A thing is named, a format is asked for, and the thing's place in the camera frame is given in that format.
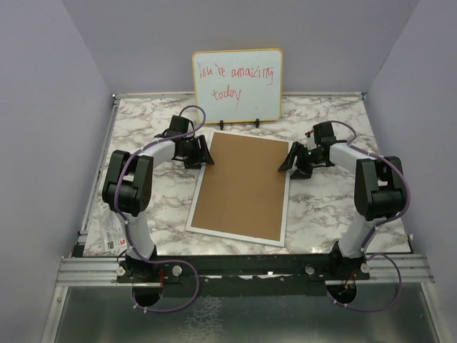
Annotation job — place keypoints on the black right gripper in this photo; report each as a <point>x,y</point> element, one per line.
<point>302,172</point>

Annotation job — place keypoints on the brown backing board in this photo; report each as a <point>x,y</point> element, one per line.
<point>242,186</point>

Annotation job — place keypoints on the yellow-rimmed whiteboard with writing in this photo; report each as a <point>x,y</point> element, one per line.
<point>239,86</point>

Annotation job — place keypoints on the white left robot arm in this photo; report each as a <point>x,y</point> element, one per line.
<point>128,183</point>

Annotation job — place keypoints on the black whiteboard stand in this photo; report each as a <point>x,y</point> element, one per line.
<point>255,123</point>

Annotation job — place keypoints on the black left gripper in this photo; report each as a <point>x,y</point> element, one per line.
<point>202,155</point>

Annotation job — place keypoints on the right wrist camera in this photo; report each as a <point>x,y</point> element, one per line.
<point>310,142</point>

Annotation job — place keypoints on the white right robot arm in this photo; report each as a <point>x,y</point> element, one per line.
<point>381,193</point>

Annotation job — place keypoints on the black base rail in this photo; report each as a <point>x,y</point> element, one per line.
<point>239,275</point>

